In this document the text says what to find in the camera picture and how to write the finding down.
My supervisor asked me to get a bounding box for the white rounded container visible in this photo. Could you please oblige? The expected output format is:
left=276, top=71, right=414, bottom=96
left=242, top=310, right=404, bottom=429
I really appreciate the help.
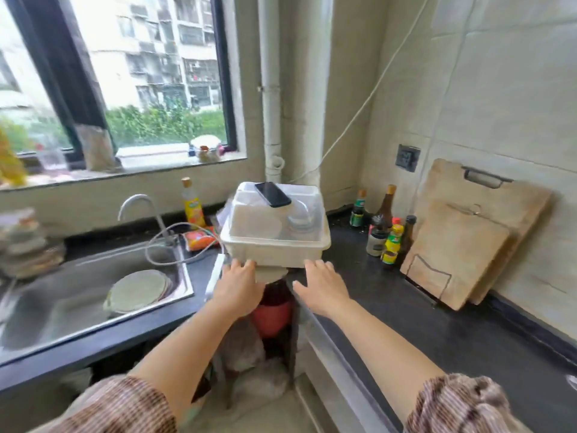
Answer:
left=188, top=134, right=226, bottom=164

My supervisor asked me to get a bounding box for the dark wall socket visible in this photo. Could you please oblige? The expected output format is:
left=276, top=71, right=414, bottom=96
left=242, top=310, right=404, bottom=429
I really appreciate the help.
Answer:
left=394, top=143, right=422, bottom=173

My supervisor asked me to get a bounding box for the person's plaid sleeve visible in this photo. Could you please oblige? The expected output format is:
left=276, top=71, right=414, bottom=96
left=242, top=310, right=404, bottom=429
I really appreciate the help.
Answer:
left=403, top=373, right=536, bottom=433
left=26, top=373, right=179, bottom=433

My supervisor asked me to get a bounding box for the white hose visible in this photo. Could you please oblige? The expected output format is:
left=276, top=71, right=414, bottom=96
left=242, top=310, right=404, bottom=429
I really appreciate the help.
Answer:
left=144, top=222, right=227, bottom=267

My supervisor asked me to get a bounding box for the black stone countertop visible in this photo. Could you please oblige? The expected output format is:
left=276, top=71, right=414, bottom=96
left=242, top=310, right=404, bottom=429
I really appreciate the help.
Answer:
left=284, top=204, right=577, bottom=433

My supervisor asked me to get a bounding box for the person's left plaid sleeve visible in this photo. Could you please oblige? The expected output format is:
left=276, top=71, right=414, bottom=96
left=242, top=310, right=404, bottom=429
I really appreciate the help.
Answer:
left=26, top=373, right=179, bottom=433

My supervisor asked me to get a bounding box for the black sink counter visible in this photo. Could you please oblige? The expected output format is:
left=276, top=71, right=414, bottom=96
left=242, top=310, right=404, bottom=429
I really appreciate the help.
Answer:
left=0, top=211, right=222, bottom=394

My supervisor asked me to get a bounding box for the clear plastic water bottle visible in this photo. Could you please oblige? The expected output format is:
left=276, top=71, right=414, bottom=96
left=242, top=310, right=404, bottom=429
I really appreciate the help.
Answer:
left=35, top=143, right=69, bottom=173

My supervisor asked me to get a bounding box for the red plastic bucket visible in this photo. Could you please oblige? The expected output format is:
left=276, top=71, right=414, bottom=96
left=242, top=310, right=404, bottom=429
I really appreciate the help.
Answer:
left=249, top=283, right=296, bottom=340

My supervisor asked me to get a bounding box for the white plastic bag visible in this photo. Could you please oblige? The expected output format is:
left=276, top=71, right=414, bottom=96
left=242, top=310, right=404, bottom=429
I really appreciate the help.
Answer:
left=219, top=319, right=290, bottom=403

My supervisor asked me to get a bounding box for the black smartphone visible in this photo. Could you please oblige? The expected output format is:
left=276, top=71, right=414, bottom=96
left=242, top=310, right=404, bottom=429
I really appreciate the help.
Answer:
left=254, top=180, right=293, bottom=209

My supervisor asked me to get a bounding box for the stainless steel sink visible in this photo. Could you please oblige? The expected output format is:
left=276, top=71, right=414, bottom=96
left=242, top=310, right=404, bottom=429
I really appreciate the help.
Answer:
left=0, top=241, right=195, bottom=362

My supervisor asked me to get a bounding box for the chrome faucet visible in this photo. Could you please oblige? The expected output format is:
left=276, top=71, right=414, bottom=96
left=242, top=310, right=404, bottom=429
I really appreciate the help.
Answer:
left=117, top=193, right=177, bottom=247

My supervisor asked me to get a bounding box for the person's left hand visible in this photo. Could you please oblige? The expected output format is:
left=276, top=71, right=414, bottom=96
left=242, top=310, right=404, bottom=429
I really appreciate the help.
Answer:
left=212, top=259, right=267, bottom=319

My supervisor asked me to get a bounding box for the white dish rack box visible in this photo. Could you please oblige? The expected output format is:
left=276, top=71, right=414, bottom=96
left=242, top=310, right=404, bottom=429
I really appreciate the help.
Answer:
left=219, top=180, right=332, bottom=269

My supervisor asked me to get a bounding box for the small wooden cutting board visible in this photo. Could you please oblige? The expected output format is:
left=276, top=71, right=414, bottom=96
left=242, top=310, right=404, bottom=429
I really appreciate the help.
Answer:
left=400, top=198, right=513, bottom=312

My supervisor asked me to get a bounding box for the person's right hand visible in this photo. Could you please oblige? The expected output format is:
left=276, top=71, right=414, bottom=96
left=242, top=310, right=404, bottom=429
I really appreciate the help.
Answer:
left=292, top=259, right=353, bottom=319

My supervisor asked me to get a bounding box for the person's right forearm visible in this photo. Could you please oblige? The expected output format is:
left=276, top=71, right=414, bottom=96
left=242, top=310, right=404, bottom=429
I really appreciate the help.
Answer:
left=331, top=299, right=448, bottom=422

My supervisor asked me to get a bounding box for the yellow dish soap bottle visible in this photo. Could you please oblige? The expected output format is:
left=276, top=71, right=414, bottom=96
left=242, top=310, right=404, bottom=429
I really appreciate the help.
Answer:
left=180, top=177, right=207, bottom=231

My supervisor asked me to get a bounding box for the stack of glass bowls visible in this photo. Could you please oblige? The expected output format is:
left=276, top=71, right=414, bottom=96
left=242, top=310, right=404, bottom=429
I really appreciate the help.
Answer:
left=0, top=207, right=67, bottom=281

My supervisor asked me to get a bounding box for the yellow bottle with orange cap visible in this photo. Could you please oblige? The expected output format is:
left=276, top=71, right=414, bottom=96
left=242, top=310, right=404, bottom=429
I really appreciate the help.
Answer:
left=0, top=126, right=29, bottom=188

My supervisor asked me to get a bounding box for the brown plastic bag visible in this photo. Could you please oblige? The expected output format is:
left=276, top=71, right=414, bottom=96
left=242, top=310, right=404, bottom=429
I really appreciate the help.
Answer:
left=73, top=123, right=120, bottom=173

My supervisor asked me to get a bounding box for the stack of plates in sink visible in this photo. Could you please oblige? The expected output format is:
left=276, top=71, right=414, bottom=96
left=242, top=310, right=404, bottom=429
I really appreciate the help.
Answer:
left=103, top=269, right=175, bottom=317

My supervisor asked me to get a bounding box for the black window frame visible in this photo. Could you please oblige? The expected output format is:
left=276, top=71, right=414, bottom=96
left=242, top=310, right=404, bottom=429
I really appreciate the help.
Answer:
left=3, top=0, right=239, bottom=159

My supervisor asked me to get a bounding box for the orange packet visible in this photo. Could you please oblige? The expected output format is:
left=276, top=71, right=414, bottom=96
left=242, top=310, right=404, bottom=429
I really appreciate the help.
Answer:
left=183, top=227, right=220, bottom=253

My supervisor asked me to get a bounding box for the beige apartment building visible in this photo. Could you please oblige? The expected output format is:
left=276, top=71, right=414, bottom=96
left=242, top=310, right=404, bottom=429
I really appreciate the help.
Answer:
left=89, top=0, right=224, bottom=111

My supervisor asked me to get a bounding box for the white wall cord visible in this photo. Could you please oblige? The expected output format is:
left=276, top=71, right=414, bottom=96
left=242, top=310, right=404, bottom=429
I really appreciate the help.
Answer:
left=288, top=0, right=435, bottom=184

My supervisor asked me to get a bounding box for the white flat box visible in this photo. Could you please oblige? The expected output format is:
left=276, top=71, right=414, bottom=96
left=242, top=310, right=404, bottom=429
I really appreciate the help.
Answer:
left=115, top=143, right=193, bottom=170

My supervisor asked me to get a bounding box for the metal cutting board rack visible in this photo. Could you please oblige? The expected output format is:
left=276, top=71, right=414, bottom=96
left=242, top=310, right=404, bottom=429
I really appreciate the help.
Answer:
left=403, top=254, right=453, bottom=308

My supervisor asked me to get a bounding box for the person's left forearm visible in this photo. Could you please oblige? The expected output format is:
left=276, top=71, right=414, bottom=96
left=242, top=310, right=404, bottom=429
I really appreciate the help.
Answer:
left=128, top=301, right=247, bottom=425

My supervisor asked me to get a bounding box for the green label sauce bottle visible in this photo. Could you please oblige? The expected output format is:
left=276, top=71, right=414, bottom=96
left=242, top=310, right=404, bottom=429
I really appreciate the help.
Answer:
left=349, top=188, right=367, bottom=229

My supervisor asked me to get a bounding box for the dark sauce bottle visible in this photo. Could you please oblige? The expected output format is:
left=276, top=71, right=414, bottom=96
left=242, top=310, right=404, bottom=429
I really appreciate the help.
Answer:
left=398, top=214, right=418, bottom=256

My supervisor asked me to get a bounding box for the white drain pipe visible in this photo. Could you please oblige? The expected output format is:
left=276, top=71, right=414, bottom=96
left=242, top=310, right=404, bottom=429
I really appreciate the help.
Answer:
left=257, top=0, right=286, bottom=183

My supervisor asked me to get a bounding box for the jar with black lid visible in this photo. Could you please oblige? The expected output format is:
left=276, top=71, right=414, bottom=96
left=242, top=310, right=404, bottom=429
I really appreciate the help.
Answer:
left=365, top=214, right=390, bottom=258

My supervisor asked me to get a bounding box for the large wooden cutting board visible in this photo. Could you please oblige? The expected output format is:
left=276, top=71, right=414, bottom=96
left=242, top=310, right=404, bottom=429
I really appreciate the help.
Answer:
left=414, top=158, right=555, bottom=307

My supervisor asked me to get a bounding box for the person's right plaid sleeve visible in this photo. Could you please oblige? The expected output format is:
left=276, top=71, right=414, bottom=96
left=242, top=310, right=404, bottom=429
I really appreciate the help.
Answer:
left=403, top=373, right=536, bottom=433

